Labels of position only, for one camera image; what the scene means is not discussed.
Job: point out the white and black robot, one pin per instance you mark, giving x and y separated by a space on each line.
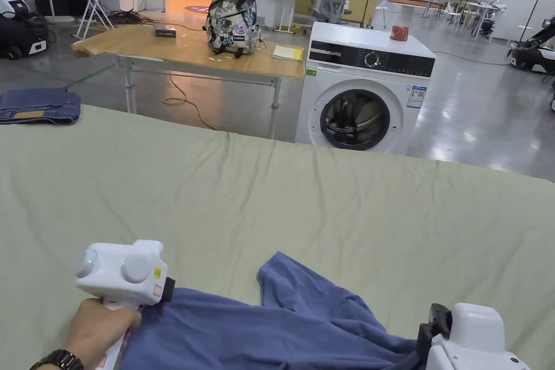
19 27
535 51

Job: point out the bed with pale green sheet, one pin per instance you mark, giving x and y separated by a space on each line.
217 196

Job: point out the blue shirt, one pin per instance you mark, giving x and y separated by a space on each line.
260 331

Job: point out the person's left hand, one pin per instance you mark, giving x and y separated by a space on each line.
95 326

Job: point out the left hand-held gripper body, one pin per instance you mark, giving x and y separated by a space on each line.
112 274

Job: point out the folded blue jeans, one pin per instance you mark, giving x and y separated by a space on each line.
39 103

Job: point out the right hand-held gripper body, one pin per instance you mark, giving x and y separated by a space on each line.
472 335

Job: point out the white washing machine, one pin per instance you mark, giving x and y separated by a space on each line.
360 71

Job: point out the person's left forearm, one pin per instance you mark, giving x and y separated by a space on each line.
56 361

